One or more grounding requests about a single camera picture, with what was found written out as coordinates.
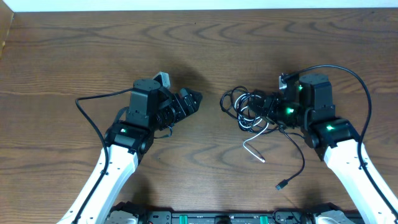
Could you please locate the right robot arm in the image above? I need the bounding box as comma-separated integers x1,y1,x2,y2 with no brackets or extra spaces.
248,73,397,223

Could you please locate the left camera cable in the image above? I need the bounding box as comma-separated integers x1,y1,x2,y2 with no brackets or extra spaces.
72,88,134,224

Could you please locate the camera cable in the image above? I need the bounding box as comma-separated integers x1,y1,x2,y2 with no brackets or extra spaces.
72,88,134,224
282,64,398,215

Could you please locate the right camera cable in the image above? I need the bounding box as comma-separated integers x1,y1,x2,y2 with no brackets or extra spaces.
282,64,398,215

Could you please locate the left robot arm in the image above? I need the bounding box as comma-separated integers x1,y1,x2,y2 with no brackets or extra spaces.
59,73,203,223

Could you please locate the white USB cable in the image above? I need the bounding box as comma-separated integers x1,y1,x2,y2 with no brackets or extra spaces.
233,93,270,164

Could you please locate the black USB cable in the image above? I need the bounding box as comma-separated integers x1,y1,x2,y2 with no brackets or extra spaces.
220,86,306,191

